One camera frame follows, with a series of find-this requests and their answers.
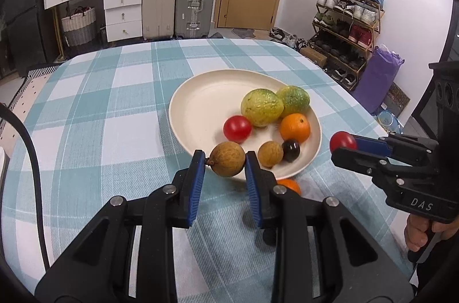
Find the yellow-green guava fruit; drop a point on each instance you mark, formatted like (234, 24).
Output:
(261, 107)

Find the person's right hand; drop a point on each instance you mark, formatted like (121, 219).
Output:
(415, 232)

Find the red cherry tomato front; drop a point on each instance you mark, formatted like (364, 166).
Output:
(237, 129)

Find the woven laundry basket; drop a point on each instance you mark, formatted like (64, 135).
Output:
(80, 26)

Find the green guava fruit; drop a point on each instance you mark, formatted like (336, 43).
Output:
(294, 99)

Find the red cherry tomato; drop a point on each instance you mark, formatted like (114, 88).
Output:
(237, 129)
(342, 139)

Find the wooden shoe rack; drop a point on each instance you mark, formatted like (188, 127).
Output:
(345, 33)

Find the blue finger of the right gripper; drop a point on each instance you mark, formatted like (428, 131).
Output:
(358, 161)
(373, 146)

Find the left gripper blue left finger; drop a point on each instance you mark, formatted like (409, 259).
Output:
(190, 190)

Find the black refrigerator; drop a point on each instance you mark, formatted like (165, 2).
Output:
(31, 33)

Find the brown longan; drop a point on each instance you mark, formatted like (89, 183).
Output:
(226, 159)
(270, 154)

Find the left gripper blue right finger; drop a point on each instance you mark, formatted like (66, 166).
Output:
(259, 185)

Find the beige hard suitcase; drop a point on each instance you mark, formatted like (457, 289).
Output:
(158, 19)

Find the silver aluminium suitcase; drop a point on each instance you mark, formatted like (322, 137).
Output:
(192, 18)

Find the dark plum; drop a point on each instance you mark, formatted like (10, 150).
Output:
(270, 237)
(291, 150)

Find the teal checkered tablecloth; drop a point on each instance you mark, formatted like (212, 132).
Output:
(100, 128)

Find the purple bag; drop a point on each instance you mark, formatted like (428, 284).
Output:
(380, 72)

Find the orange tangerine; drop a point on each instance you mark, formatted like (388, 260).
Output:
(291, 184)
(295, 126)

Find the cream round plate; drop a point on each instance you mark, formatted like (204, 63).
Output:
(202, 104)

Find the brown longan front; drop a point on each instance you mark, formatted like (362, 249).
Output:
(270, 154)

